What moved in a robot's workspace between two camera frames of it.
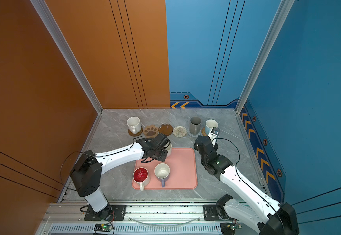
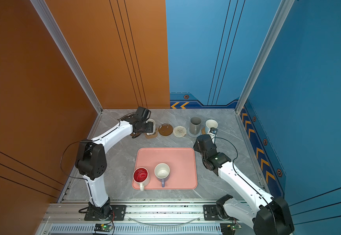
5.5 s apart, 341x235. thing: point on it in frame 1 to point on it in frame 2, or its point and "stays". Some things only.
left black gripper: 163,158 to 150,127
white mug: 169,149 to 151,120
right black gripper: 196,147 stays
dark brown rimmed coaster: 165,129 stays
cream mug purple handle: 162,171 stays
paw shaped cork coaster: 150,131 stays
